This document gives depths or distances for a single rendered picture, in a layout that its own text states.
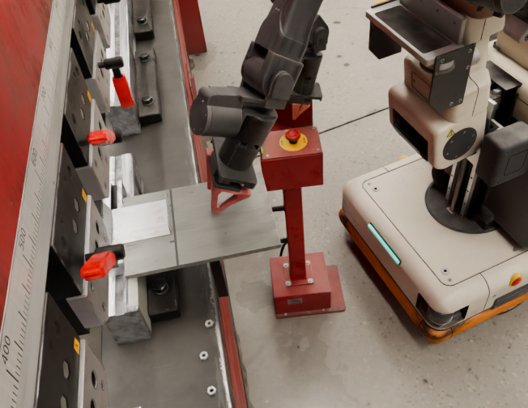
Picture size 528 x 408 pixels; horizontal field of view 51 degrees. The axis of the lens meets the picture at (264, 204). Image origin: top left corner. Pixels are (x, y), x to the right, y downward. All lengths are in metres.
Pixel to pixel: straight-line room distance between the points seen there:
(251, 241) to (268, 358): 1.04
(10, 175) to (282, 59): 0.44
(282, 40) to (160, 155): 0.59
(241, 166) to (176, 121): 0.54
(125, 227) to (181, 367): 0.26
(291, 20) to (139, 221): 0.44
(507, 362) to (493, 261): 0.35
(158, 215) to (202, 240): 0.10
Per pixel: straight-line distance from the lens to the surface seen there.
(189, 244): 0.94
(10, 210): 0.48
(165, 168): 1.27
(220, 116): 0.79
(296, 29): 0.81
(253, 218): 0.96
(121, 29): 1.61
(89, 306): 0.62
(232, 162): 0.87
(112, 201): 1.07
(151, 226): 0.98
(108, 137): 0.70
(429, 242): 1.86
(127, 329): 0.97
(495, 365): 1.99
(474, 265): 1.83
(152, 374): 0.97
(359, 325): 1.98
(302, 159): 1.39
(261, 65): 0.81
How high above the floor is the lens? 1.72
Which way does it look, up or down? 48 degrees down
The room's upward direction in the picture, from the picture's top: 8 degrees counter-clockwise
